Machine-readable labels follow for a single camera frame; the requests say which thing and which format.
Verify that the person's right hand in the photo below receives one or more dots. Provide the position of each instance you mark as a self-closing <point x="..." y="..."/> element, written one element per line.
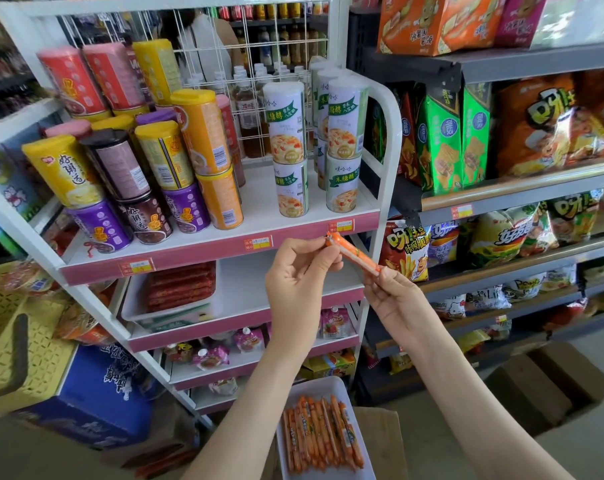
<point x="402" y="307"/>

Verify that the person's left hand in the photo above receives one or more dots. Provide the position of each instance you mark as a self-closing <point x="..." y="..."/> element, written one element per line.
<point x="297" y="289"/>

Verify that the person's right thumb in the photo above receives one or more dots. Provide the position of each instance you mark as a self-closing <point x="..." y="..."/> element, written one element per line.
<point x="393" y="280"/>

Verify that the person's left thumb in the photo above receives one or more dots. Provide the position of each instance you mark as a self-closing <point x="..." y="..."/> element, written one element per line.
<point x="327" y="266"/>

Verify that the orange sausage stick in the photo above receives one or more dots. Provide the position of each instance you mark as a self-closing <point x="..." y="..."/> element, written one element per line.
<point x="352" y="252"/>

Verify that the person's right forearm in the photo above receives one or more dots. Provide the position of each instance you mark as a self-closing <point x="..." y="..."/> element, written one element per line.
<point x="472" y="404"/>

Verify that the person's left forearm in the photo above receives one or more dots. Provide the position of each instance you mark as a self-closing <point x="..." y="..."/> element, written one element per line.
<point x="262" y="404"/>

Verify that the orange fries snack bag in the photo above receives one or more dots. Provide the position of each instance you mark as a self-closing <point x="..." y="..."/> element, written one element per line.
<point x="406" y="249"/>

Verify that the yellow red price tag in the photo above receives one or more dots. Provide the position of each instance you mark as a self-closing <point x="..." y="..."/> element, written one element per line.
<point x="462" y="211"/>
<point x="341" y="226"/>
<point x="136" y="267"/>
<point x="258" y="243"/>

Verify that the white cartoon snack packet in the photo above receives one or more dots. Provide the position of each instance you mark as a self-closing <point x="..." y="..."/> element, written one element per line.
<point x="448" y="307"/>
<point x="523" y="288"/>
<point x="487" y="298"/>

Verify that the purple snack bag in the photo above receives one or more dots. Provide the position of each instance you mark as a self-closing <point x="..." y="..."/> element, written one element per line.
<point x="443" y="244"/>

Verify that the small yellow snack packet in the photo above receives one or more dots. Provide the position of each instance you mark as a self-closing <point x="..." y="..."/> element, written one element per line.
<point x="473" y="339"/>
<point x="401" y="363"/>

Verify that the white pink shelf rack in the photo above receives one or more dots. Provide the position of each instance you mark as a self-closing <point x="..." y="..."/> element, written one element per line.
<point x="262" y="204"/>

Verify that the yellow snack boxes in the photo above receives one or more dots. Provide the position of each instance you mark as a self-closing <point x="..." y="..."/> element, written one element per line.
<point x="329" y="364"/>

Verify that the green yellow snack bag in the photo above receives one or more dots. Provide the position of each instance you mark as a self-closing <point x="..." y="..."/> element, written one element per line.
<point x="502" y="237"/>

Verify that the white sausage tray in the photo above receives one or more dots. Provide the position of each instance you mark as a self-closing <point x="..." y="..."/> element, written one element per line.
<point x="317" y="387"/>

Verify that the red snack packet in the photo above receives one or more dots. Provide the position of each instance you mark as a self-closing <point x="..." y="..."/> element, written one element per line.
<point x="408" y="139"/>

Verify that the group of white green cans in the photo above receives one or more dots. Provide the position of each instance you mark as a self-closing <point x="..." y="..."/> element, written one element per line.
<point x="287" y="129"/>

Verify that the green cracker packet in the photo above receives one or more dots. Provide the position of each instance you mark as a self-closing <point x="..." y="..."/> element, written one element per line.
<point x="476" y="134"/>
<point x="439" y="142"/>

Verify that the stack of red sausage packs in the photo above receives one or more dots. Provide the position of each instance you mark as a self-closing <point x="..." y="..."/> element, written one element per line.
<point x="182" y="287"/>

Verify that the pile of orange sausages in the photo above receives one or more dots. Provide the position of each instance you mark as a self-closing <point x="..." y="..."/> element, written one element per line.
<point x="322" y="434"/>

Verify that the open brown cardboard box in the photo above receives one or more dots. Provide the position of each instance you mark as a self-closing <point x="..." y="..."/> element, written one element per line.
<point x="547" y="384"/>

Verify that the white plastic tray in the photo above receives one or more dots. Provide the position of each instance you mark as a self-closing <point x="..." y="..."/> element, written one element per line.
<point x="140" y="310"/>

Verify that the yellow orange snack bag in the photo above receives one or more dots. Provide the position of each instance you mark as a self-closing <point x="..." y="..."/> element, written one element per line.
<point x="574" y="214"/>

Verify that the group of colourful porridge cans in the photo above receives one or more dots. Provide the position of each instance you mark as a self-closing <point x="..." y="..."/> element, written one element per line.
<point x="166" y="154"/>

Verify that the large orange chips bag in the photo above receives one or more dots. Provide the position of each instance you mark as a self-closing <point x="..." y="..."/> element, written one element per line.
<point x="597" y="124"/>
<point x="537" y="124"/>

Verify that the row of dark sauce bottles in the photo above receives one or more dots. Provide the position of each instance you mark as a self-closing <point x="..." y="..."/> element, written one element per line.
<point x="294" y="47"/>

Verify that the orange snack box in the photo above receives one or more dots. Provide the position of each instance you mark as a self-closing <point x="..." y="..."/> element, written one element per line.
<point x="407" y="22"/>
<point x="474" y="19"/>

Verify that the row of small drink cans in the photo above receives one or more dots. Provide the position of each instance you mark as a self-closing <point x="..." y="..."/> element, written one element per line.
<point x="272" y="11"/>

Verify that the grey metal shelf unit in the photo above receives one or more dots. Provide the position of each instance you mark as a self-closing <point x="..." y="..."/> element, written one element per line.
<point x="532" y="59"/>

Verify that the blue cardboard box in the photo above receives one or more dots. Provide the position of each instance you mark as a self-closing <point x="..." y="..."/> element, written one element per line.
<point x="96" y="399"/>

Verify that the pink snack box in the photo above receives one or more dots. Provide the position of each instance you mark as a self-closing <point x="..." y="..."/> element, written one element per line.
<point x="519" y="19"/>

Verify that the yellow plastic basket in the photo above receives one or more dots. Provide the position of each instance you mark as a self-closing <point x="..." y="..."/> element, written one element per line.
<point x="36" y="354"/>

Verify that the blue white packet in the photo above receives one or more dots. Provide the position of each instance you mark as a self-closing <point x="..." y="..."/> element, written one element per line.
<point x="11" y="187"/>

